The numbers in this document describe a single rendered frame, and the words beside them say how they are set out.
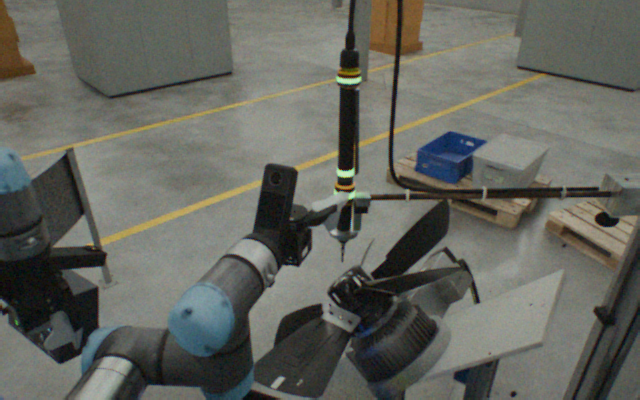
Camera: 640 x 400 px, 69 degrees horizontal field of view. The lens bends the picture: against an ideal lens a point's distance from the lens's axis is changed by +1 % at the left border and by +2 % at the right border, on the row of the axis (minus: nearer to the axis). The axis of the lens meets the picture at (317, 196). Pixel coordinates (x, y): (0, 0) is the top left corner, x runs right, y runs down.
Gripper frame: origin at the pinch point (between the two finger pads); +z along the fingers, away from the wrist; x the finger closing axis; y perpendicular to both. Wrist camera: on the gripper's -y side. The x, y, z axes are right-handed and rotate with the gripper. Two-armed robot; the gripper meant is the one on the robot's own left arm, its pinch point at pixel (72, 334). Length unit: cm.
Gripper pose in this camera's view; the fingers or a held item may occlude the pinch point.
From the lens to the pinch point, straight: 94.7
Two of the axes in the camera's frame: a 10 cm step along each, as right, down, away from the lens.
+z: 0.0, 8.6, 5.0
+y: -5.5, 4.2, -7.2
